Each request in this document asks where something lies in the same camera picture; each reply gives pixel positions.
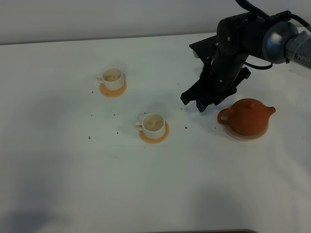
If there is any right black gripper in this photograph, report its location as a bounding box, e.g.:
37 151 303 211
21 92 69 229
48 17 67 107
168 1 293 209
180 47 248 112

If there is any brown clay teapot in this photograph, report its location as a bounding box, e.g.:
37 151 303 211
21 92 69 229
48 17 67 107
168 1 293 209
217 99 276 136

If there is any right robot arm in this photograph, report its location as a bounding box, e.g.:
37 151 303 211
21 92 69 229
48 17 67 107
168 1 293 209
181 0 311 112

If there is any beige teapot saucer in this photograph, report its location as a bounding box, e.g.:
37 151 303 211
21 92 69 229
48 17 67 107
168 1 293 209
221 124 269 141

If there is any near white teacup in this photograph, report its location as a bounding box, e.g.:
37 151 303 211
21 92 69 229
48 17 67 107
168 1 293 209
135 113 166 140

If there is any white teacup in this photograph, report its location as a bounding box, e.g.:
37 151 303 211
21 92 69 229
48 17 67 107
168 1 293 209
96 67 125 91
135 113 166 140

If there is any near orange coaster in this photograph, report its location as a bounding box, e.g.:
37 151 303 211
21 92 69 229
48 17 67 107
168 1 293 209
139 122 170 144

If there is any orange coaster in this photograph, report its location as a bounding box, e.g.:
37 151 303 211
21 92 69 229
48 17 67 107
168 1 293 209
99 82 127 98
139 122 170 144

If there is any far white teacup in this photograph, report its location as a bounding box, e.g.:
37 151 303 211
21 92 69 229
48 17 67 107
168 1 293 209
96 67 125 91

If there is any far orange coaster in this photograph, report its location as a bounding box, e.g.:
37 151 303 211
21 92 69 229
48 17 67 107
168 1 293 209
99 82 127 98

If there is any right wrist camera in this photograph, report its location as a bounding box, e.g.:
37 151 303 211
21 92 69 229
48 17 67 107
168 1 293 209
189 35 218 62

